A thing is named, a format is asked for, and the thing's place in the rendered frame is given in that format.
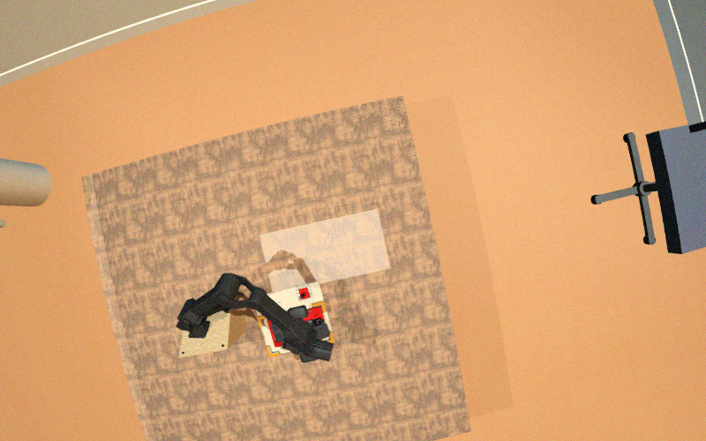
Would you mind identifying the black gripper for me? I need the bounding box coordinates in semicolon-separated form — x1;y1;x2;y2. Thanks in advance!
288;304;318;363

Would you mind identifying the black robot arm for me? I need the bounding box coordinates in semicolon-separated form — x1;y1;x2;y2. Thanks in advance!
176;273;334;362

